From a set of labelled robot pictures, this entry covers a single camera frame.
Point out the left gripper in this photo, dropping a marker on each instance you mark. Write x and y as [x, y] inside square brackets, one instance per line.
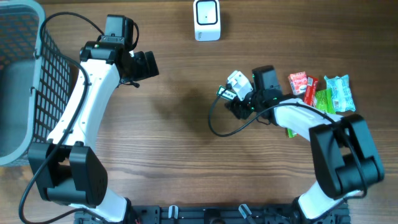
[145, 71]

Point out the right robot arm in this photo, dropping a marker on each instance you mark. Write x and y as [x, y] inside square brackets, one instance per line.
[345, 157]

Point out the teal white snack packet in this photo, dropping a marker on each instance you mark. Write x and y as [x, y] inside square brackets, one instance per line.
[341, 96]

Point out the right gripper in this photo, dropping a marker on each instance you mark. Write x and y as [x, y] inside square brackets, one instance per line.
[240, 107]

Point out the red small box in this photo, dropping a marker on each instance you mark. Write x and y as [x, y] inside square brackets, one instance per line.
[298, 82]

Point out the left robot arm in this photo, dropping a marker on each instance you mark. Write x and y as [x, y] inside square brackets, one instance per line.
[65, 167]

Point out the white barcode scanner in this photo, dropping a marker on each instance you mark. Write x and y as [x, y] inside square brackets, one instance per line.
[207, 20]

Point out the red long stick packet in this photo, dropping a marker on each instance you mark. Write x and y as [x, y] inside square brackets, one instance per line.
[309, 97]

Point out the grey plastic shopping basket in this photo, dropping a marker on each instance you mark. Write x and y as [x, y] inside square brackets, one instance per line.
[35, 84]

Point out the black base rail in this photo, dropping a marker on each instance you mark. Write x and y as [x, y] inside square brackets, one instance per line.
[274, 213]

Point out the green snack bag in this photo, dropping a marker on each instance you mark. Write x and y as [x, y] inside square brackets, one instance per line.
[322, 101]

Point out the dark green gum pack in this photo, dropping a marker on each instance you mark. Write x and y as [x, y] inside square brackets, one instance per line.
[226, 94]

